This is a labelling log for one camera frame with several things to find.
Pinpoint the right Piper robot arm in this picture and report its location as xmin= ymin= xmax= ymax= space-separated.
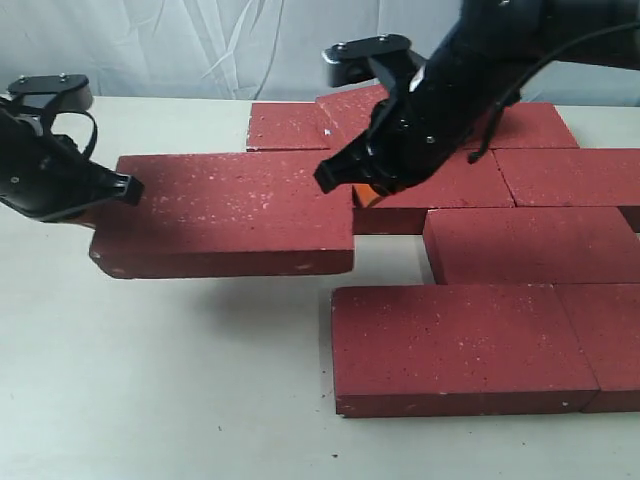
xmin=314 ymin=0 xmax=639 ymax=198

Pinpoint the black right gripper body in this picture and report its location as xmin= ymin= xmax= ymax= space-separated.
xmin=313 ymin=29 xmax=526 ymax=196

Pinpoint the tilted red brick on top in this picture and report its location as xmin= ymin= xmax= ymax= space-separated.
xmin=316 ymin=85 xmax=388 ymax=150

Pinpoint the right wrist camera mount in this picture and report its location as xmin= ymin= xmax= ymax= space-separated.
xmin=322 ymin=34 xmax=426 ymax=88

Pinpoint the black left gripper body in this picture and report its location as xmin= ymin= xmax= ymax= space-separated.
xmin=1 ymin=98 xmax=144 ymax=223

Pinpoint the base red brick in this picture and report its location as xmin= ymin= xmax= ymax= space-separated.
xmin=556 ymin=284 xmax=639 ymax=413
xmin=331 ymin=285 xmax=599 ymax=418

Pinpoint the white backdrop cloth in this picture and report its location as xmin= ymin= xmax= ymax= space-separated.
xmin=1 ymin=1 xmax=639 ymax=105

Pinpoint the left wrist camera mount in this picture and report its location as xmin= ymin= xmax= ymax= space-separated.
xmin=4 ymin=73 xmax=93 ymax=136

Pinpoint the large front red brick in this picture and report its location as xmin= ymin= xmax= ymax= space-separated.
xmin=89 ymin=150 xmax=355 ymax=279

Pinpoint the red brick moved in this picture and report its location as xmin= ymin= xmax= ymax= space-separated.
xmin=353 ymin=151 xmax=515 ymax=235

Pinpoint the middle row right red brick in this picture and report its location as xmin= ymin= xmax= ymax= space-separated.
xmin=423 ymin=207 xmax=639 ymax=284

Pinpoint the front right base red brick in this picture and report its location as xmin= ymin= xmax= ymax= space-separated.
xmin=556 ymin=284 xmax=639 ymax=413

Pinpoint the front left base red brick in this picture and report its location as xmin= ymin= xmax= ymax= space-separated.
xmin=331 ymin=285 xmax=599 ymax=418

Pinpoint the back right red brick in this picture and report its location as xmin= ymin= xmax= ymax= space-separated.
xmin=489 ymin=103 xmax=579 ymax=150

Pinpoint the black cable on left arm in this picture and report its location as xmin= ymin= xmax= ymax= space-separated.
xmin=52 ymin=109 xmax=99 ymax=166

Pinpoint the back left red brick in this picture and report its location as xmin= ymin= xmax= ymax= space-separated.
xmin=246 ymin=102 xmax=329 ymax=152

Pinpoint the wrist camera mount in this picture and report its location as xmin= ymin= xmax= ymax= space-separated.
xmin=4 ymin=73 xmax=93 ymax=136
xmin=322 ymin=34 xmax=426 ymax=88

